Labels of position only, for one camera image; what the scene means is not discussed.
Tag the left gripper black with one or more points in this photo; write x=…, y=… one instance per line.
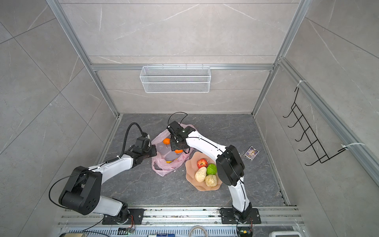
x=154, y=152

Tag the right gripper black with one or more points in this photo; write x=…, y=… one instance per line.
x=173, y=146

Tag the orange fake fruit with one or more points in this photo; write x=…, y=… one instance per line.
x=166, y=141

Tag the pink plastic bag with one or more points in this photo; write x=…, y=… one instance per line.
x=164, y=154

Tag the pink scalloped plate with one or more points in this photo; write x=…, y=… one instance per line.
x=191, y=169

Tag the red fake strawberry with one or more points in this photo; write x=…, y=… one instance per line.
x=202, y=163

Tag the beige fake fruit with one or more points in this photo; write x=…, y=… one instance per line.
x=201, y=174
x=211, y=180

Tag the green fake fruit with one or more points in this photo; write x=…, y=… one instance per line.
x=211, y=169

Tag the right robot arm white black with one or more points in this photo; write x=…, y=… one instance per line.
x=230, y=166

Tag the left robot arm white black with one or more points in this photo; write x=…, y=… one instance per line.
x=82, y=192

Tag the small printed card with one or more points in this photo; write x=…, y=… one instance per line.
x=251, y=153

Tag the white wire mesh basket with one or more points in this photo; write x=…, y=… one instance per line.
x=176, y=79

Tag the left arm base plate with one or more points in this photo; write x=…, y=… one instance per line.
x=126, y=217

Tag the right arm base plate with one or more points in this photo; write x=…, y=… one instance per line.
x=232, y=216

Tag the black wire hook rack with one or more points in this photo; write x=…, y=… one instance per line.
x=308, y=134

